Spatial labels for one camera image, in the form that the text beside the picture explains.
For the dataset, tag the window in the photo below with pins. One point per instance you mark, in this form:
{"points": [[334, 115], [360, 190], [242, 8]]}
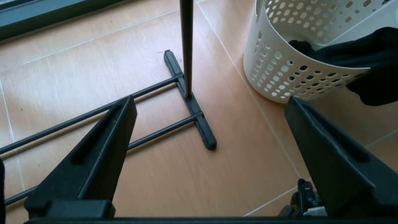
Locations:
{"points": [[46, 12]]}

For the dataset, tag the white laundry basket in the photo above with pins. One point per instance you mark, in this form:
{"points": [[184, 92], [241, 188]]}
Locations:
{"points": [[267, 62]]}

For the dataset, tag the black garment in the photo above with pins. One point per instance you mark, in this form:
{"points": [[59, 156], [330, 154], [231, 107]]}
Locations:
{"points": [[373, 59]]}

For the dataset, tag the black clothes rack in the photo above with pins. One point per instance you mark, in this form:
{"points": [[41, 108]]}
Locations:
{"points": [[186, 46]]}

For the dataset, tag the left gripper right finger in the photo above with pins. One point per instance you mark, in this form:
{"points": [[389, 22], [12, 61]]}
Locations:
{"points": [[329, 161]]}

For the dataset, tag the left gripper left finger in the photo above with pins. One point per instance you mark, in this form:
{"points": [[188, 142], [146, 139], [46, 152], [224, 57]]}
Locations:
{"points": [[102, 177]]}

